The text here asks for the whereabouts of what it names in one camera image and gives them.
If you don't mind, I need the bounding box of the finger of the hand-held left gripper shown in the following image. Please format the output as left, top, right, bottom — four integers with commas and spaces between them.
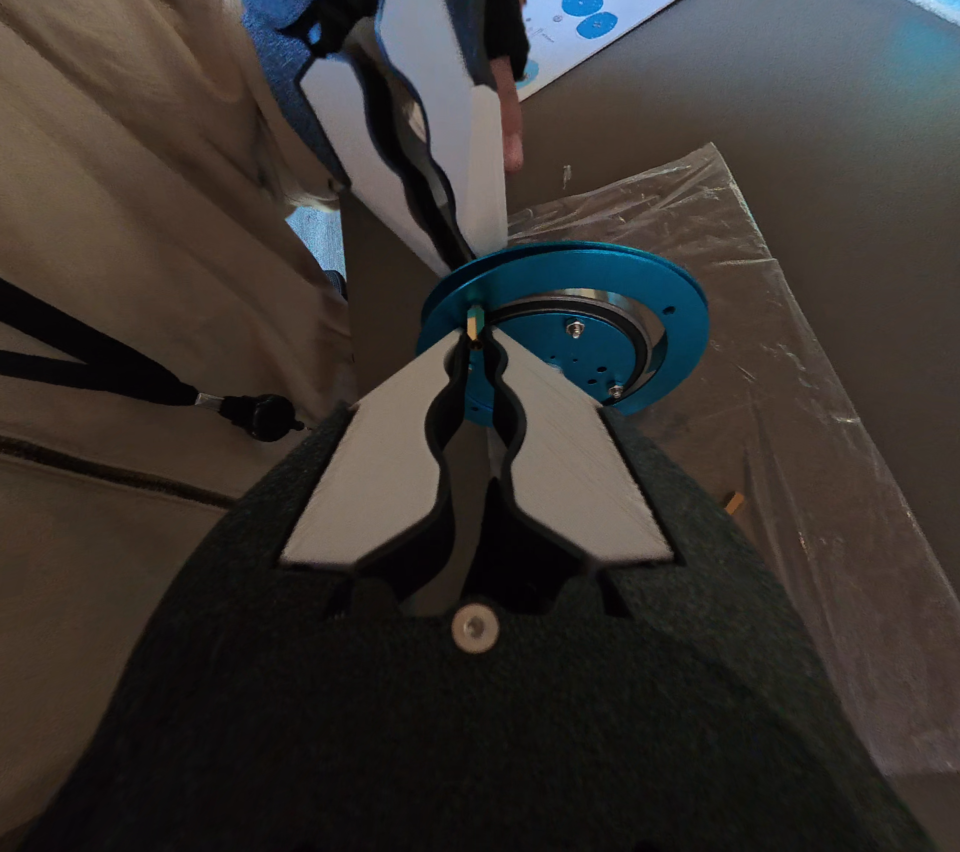
298, 52, 453, 277
377, 0, 513, 255

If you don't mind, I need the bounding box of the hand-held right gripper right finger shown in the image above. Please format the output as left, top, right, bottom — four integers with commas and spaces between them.
480, 327, 675, 574

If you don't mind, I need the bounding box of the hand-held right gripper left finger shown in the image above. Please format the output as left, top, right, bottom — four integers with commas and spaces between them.
279, 331, 472, 572

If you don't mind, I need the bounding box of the blue metal turntable assembly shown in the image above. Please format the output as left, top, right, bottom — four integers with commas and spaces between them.
414, 241, 710, 429

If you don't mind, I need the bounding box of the grey desk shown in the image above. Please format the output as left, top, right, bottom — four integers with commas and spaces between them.
285, 0, 960, 852

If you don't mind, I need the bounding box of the grey office chair with armrest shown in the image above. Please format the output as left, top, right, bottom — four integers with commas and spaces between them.
287, 203, 351, 302

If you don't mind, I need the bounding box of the large clear plastic bag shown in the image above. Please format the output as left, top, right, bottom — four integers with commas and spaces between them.
487, 143, 960, 778

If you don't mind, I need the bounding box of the person's beige jacket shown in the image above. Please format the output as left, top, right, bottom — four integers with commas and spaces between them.
0, 0, 357, 852

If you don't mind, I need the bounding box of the black lanyard with reel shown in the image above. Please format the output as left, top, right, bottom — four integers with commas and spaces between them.
0, 278, 307, 442

